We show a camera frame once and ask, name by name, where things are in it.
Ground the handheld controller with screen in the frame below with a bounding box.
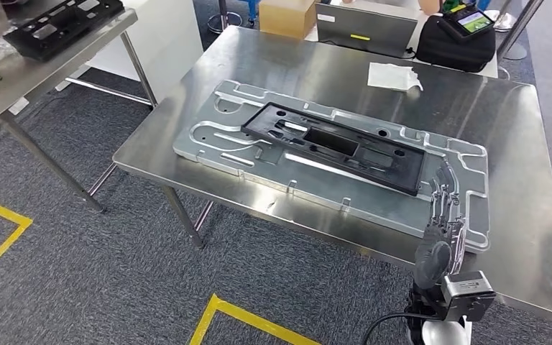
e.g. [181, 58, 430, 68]
[436, 4, 496, 44]

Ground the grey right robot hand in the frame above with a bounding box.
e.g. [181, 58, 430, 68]
[414, 159, 467, 291]

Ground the grey laptop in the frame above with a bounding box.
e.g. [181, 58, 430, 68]
[316, 2, 420, 59]

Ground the white cloth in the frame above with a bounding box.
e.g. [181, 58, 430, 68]
[367, 62, 423, 92]

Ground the steel side table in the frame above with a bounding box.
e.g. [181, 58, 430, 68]
[0, 0, 159, 213]

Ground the black cable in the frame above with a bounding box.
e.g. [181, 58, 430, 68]
[362, 311, 443, 345]

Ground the aluminium fixture plate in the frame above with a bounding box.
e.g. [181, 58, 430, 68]
[172, 79, 490, 253]

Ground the black bag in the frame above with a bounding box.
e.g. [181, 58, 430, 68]
[416, 14, 497, 74]

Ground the cardboard box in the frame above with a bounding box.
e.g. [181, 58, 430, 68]
[259, 0, 318, 40]

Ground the stainless steel workbench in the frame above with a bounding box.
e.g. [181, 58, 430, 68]
[112, 24, 552, 322]

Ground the person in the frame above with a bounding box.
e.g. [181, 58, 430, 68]
[418, 0, 446, 16]

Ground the black plastic plate frame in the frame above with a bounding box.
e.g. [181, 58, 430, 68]
[240, 101, 426, 197]
[3, 0, 126, 62]

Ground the chrome stanchion post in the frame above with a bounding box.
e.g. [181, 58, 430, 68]
[208, 0, 244, 35]
[496, 0, 545, 62]

